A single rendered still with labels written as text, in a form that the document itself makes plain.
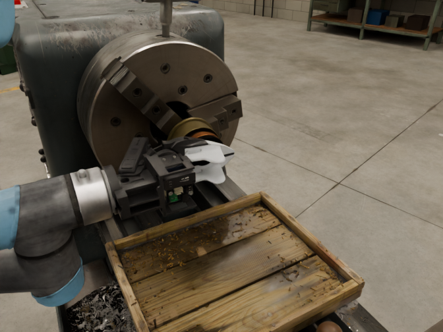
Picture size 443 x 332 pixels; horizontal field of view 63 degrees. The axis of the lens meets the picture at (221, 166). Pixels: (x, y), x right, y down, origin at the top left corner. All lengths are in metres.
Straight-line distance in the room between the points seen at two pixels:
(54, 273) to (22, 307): 1.38
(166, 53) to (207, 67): 0.09
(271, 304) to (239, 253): 0.12
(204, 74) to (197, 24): 0.19
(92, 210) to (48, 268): 0.10
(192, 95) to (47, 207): 0.35
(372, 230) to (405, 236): 0.17
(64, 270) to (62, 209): 0.10
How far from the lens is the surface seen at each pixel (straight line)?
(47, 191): 0.51
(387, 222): 2.34
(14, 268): 0.58
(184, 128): 0.62
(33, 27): 0.81
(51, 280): 0.57
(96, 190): 0.50
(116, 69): 0.66
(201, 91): 0.72
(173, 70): 0.69
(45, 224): 0.51
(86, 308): 1.07
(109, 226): 0.85
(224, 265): 0.68
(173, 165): 0.51
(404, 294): 1.97
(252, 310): 0.62
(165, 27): 0.71
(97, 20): 0.83
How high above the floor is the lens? 1.38
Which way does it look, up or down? 32 degrees down
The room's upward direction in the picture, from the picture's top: straight up
